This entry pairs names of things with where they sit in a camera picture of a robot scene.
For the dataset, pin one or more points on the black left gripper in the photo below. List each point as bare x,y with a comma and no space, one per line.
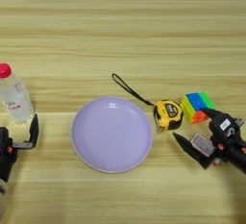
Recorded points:
6,163

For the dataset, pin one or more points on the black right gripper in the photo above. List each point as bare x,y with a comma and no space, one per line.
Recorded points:
235,152

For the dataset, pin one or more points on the white and pink card box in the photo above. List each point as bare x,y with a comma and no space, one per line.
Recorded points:
203,145

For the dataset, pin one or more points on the yellow black tape measure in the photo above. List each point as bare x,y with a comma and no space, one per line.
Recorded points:
168,114

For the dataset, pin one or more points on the lilac round plate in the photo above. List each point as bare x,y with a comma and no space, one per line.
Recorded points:
112,135

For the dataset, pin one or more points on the multicoloured puzzle cube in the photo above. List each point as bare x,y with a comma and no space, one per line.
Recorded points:
198,106

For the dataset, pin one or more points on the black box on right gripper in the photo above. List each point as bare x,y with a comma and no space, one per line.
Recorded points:
224,125

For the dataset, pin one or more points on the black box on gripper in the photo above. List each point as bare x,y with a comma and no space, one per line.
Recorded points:
3,136
224,125

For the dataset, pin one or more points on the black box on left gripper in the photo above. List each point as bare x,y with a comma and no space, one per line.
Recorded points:
3,136

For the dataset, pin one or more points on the clear bottle with red cap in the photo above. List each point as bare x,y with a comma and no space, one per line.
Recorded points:
14,99

